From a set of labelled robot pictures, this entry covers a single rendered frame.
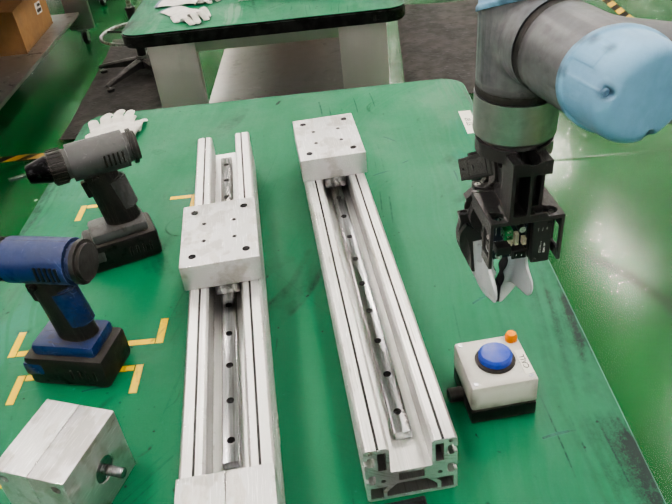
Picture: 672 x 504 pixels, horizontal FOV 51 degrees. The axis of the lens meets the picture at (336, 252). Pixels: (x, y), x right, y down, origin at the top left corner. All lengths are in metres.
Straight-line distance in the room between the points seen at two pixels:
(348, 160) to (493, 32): 0.62
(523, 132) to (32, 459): 0.60
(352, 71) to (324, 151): 1.30
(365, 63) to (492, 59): 1.87
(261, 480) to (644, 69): 0.50
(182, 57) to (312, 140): 1.31
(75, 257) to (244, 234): 0.24
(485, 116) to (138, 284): 0.71
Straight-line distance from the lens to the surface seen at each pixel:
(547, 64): 0.54
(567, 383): 0.94
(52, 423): 0.86
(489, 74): 0.62
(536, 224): 0.67
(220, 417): 0.86
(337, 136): 1.23
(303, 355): 0.97
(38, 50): 4.49
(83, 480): 0.82
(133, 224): 1.21
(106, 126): 1.72
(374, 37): 2.44
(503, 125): 0.63
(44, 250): 0.91
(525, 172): 0.63
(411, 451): 0.80
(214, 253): 0.98
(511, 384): 0.85
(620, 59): 0.50
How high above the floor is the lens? 1.45
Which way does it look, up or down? 36 degrees down
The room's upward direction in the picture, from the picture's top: 7 degrees counter-clockwise
